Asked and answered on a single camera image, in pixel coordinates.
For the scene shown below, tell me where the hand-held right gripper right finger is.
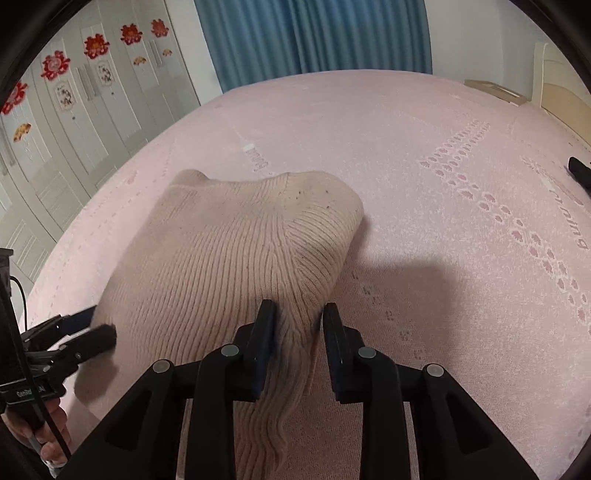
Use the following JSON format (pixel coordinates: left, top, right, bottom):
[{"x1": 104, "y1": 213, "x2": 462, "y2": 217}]
[{"x1": 322, "y1": 302, "x2": 541, "y2": 480}]

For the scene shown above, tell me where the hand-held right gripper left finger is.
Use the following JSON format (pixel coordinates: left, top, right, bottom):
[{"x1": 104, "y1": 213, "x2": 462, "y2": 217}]
[{"x1": 58, "y1": 299, "x2": 278, "y2": 480}]

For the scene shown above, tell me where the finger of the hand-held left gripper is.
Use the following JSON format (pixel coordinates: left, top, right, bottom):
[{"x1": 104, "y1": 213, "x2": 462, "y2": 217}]
[
  {"x1": 46, "y1": 323, "x2": 119, "y2": 385},
  {"x1": 21, "y1": 305, "x2": 98, "y2": 352}
]

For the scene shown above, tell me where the beige knit sweater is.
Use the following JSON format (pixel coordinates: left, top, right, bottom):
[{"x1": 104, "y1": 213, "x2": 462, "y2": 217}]
[{"x1": 74, "y1": 168, "x2": 365, "y2": 480}]

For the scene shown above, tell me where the person's left hand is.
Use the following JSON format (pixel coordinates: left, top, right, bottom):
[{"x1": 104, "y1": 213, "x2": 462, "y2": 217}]
[{"x1": 0, "y1": 399, "x2": 74, "y2": 468}]

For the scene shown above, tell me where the pink patterned bed sheet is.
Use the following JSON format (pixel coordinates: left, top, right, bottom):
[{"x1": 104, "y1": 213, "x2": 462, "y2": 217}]
[{"x1": 25, "y1": 69, "x2": 591, "y2": 480}]

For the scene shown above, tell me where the white wardrobe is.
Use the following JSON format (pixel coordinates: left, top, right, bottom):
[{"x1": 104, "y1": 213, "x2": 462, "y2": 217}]
[{"x1": 0, "y1": 0, "x2": 225, "y2": 296}]

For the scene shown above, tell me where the black garment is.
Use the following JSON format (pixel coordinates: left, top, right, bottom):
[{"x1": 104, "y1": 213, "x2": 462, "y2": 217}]
[{"x1": 568, "y1": 157, "x2": 591, "y2": 190}]

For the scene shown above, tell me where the cardboard box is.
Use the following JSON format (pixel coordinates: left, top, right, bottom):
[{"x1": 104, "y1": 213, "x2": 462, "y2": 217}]
[{"x1": 464, "y1": 79, "x2": 527, "y2": 106}]

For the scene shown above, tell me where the blue curtain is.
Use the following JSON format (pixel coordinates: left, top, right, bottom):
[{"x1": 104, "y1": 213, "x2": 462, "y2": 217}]
[{"x1": 194, "y1": 0, "x2": 433, "y2": 93}]

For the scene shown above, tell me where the cream wooden headboard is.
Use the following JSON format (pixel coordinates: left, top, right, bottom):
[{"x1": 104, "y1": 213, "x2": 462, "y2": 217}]
[{"x1": 531, "y1": 41, "x2": 591, "y2": 153}]

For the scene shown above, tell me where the black cable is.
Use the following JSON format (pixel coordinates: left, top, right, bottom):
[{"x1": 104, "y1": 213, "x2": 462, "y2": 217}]
[{"x1": 9, "y1": 276, "x2": 72, "y2": 460}]

